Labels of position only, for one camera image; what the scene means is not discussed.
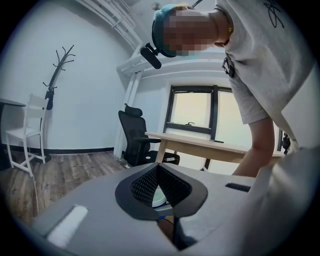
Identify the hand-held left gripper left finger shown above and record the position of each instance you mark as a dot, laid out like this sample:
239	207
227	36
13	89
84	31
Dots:
100	212

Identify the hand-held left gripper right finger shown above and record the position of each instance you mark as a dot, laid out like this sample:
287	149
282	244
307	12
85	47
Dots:
215	200

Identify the green paper cup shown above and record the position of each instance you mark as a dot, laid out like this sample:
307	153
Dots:
158	200

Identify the person's right forearm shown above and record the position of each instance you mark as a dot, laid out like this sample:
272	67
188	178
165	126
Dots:
260	150

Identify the light wooden table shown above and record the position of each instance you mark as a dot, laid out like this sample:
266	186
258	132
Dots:
200	147

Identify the black office chair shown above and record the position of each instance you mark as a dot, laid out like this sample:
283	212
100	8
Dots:
285	142
132	130

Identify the black coat rack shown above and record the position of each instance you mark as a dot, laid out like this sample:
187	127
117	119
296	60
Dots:
50	97

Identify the white wooden chair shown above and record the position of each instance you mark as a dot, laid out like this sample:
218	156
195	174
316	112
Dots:
35	105

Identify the small black clip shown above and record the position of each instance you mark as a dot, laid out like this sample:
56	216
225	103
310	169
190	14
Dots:
228	68

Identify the person in white shirt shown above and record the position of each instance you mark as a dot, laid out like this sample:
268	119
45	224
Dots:
265	62

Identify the person's head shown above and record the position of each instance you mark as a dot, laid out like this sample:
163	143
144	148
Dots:
195	30

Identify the teal head cap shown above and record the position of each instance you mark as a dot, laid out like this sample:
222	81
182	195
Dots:
162	10

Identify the black window frame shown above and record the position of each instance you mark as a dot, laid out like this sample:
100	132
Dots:
214	112

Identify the white wall pipes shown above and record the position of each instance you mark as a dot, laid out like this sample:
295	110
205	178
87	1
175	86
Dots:
128	105

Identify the black head camera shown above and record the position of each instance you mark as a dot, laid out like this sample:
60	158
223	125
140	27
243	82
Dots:
151	56

